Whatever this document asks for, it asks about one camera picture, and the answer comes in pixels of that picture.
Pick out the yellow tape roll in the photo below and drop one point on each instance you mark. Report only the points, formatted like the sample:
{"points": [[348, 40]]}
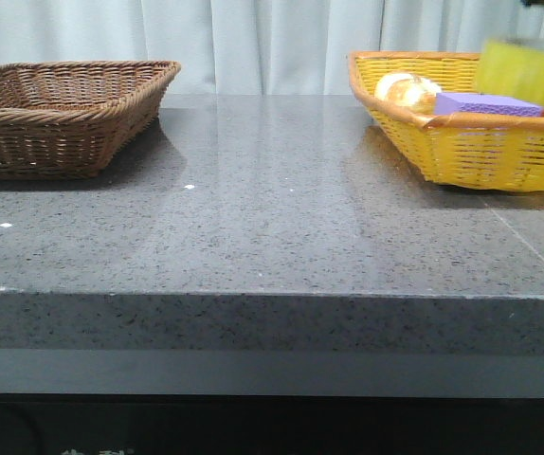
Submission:
{"points": [[513, 70]]}

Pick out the yellow wicker basket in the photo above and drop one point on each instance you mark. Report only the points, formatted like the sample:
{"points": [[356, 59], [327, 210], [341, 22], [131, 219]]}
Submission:
{"points": [[475, 151]]}

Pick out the purple sponge block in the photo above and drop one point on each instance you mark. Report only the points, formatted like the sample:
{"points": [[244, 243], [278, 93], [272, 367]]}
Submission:
{"points": [[453, 102]]}

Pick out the bread roll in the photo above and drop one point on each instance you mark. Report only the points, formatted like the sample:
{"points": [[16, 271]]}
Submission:
{"points": [[408, 90]]}

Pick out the white curtain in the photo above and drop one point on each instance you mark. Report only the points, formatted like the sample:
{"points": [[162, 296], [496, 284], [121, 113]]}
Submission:
{"points": [[254, 47]]}

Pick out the brown wicker basket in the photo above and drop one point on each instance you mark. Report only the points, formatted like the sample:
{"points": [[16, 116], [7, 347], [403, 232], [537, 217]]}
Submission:
{"points": [[67, 120]]}

